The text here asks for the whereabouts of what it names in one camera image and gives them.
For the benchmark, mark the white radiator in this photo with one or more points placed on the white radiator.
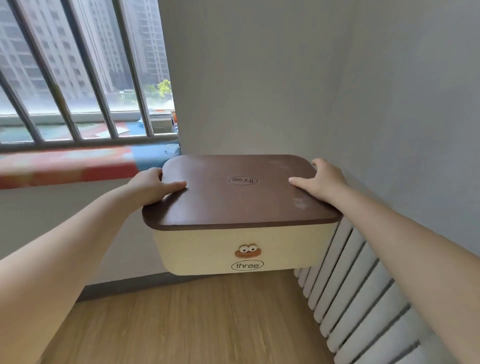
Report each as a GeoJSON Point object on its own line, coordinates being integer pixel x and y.
{"type": "Point", "coordinates": [360, 296]}

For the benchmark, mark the person's right hand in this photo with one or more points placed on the person's right hand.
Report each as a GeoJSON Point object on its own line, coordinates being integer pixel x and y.
{"type": "Point", "coordinates": [325, 180]}

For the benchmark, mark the person's right thumb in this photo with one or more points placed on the person's right thumb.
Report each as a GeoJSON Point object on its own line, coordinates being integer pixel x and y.
{"type": "Point", "coordinates": [303, 182]}

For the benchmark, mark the person's left forearm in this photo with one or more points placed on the person's left forearm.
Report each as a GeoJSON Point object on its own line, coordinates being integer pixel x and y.
{"type": "Point", "coordinates": [56, 270]}

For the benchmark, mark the cream storage box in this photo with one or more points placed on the cream storage box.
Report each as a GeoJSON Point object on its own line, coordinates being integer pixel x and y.
{"type": "Point", "coordinates": [240, 251]}

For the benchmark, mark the colourful window sill mat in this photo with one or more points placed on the colourful window sill mat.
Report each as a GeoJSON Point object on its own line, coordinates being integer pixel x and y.
{"type": "Point", "coordinates": [75, 165]}

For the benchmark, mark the metal window guard bars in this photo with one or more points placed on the metal window guard bars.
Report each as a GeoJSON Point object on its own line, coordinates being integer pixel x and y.
{"type": "Point", "coordinates": [75, 75]}

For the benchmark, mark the person's right forearm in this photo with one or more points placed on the person's right forearm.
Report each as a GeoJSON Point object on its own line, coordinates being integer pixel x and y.
{"type": "Point", "coordinates": [408, 258]}

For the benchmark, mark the person's left hand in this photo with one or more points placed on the person's left hand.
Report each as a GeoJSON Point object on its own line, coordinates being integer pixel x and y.
{"type": "Point", "coordinates": [150, 186]}

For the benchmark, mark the window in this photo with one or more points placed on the window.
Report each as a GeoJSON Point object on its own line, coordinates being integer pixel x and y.
{"type": "Point", "coordinates": [82, 60]}

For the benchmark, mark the person's left thumb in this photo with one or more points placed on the person's left thumb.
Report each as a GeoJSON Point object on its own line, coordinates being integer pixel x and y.
{"type": "Point", "coordinates": [173, 187]}

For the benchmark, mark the brown box lid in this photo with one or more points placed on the brown box lid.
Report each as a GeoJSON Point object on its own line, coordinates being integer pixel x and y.
{"type": "Point", "coordinates": [240, 195]}

